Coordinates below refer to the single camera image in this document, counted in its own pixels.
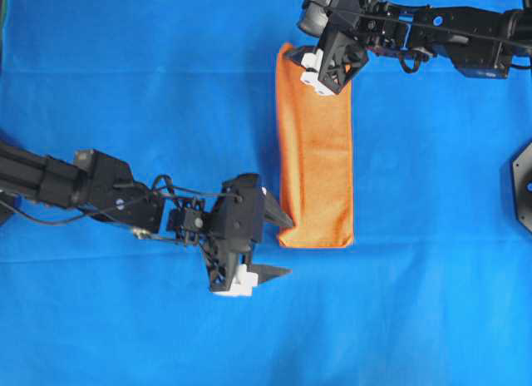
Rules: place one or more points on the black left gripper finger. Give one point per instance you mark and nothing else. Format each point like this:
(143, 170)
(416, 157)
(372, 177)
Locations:
(268, 272)

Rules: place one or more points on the black gripper body white carriage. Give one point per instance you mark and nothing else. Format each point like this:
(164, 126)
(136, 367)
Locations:
(233, 228)

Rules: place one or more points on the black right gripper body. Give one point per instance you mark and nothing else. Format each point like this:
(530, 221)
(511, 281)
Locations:
(338, 56)

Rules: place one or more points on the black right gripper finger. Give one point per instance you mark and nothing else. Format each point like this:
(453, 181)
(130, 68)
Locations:
(305, 56)

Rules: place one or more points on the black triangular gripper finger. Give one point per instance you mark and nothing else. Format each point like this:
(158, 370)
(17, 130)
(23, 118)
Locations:
(273, 212)

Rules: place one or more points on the orange towel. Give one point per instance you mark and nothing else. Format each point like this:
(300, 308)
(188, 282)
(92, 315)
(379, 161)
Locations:
(316, 153)

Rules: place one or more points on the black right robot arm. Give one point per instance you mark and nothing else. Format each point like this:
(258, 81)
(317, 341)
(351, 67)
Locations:
(478, 42)

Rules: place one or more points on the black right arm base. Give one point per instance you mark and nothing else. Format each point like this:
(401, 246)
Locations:
(515, 189)

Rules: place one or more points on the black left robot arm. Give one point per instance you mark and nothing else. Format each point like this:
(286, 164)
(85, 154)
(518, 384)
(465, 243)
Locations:
(104, 189)

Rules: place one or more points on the blue table cloth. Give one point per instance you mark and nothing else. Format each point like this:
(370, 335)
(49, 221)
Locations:
(435, 290)

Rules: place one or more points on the wrist camera teal lens right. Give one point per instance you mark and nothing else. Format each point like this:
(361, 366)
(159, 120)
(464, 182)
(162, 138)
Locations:
(316, 13)

